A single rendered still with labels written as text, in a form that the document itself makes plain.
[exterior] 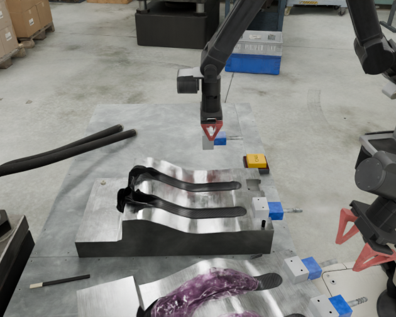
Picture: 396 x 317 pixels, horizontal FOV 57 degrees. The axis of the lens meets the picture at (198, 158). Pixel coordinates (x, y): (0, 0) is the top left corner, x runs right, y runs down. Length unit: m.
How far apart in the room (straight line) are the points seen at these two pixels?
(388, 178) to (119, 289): 0.54
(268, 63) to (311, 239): 2.42
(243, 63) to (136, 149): 2.92
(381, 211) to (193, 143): 0.84
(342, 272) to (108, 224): 1.07
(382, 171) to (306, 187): 1.92
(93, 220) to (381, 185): 0.71
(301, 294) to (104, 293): 0.42
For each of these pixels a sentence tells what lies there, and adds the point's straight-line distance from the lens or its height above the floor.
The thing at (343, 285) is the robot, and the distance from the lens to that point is 1.68.
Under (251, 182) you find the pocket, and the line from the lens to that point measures 1.10.
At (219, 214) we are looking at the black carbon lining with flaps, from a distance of 0.98.
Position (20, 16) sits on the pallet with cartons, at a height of 0.40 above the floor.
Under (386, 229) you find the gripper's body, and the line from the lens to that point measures 0.74.
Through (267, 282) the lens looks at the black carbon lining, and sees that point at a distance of 0.89.
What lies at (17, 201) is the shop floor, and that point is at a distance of 2.61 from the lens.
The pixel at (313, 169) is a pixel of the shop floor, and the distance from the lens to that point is 2.73.
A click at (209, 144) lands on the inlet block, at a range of 1.16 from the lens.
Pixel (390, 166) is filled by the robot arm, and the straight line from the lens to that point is 0.65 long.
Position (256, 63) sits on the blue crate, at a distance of 4.16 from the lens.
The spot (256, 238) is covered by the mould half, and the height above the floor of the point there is 0.86.
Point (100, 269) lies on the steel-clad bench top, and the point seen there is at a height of 0.80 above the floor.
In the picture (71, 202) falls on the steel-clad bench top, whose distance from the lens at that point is 1.20.
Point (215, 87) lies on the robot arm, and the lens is 1.07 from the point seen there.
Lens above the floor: 1.56
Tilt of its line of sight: 35 degrees down
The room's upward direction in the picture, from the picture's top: straight up
